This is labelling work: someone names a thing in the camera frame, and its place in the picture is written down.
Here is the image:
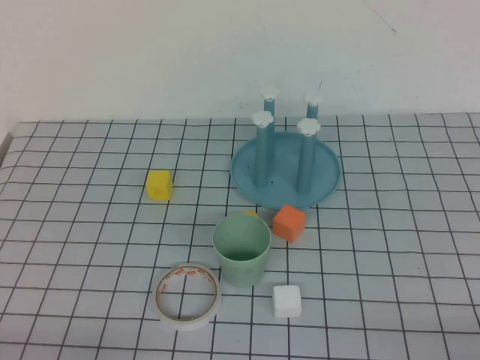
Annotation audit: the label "pale green plastic cup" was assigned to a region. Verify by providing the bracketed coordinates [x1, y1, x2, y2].
[211, 212, 272, 289]

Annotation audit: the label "blue cup stand white caps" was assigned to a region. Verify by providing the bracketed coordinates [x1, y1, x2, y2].
[229, 85, 343, 211]

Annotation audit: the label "orange foam cube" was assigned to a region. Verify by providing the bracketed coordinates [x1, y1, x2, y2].
[271, 203, 308, 245]

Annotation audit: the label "yellow foam cube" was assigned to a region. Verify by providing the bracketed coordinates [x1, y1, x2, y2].
[145, 169, 175, 203]

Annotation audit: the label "white foam cube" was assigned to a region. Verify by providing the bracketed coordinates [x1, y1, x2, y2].
[271, 284, 303, 320]

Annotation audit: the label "white tape roll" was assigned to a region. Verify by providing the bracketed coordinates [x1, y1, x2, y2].
[154, 262, 223, 332]

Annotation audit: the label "black grid white tablecloth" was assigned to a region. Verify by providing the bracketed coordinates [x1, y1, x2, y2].
[0, 112, 480, 360]

